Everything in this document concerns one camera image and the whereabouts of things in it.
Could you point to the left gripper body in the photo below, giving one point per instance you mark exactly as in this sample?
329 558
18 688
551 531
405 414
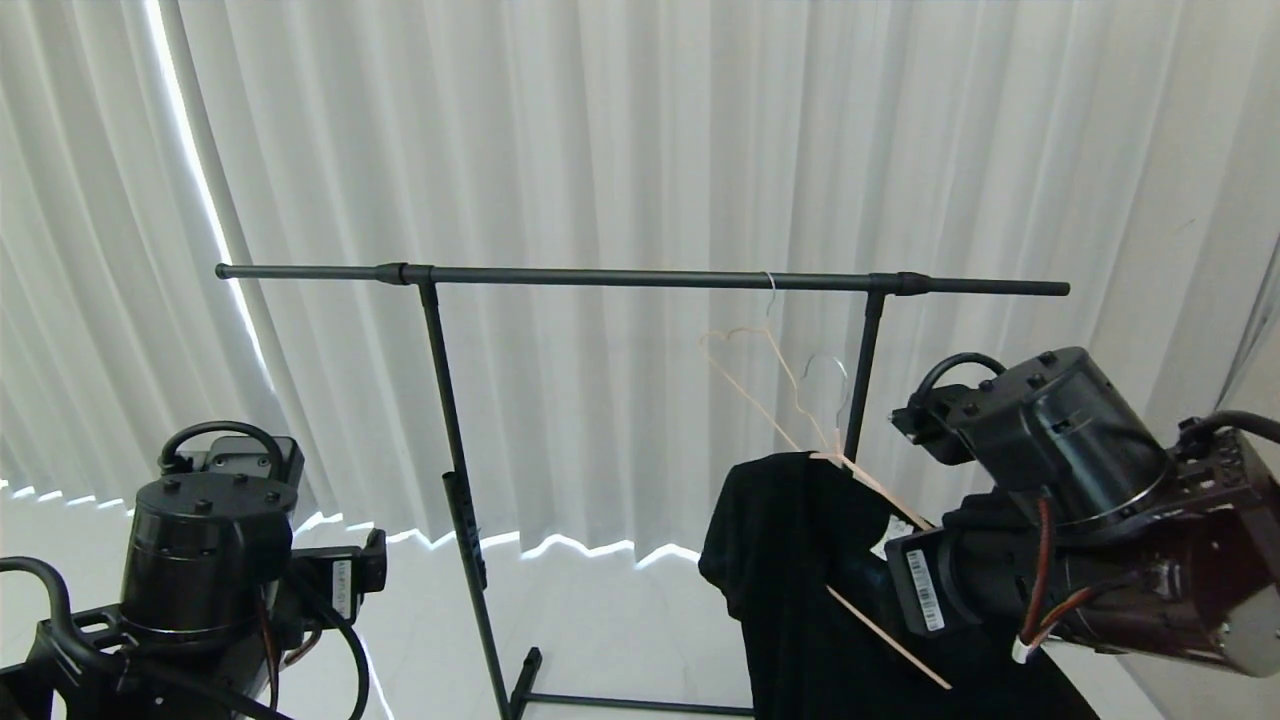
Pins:
320 585

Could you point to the white curtain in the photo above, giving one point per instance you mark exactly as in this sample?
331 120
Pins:
600 150

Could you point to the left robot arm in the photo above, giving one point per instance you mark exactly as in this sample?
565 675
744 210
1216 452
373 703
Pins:
200 560

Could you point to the black garment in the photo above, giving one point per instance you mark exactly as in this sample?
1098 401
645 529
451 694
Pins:
790 560

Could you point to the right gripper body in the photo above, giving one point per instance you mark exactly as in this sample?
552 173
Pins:
1130 590

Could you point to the black clothes rack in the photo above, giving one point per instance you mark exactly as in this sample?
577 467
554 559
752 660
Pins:
650 277

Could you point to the pink clothes hanger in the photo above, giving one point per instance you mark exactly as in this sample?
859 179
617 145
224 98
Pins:
890 639
745 381

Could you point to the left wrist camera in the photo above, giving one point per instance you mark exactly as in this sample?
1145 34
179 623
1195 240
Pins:
280 462

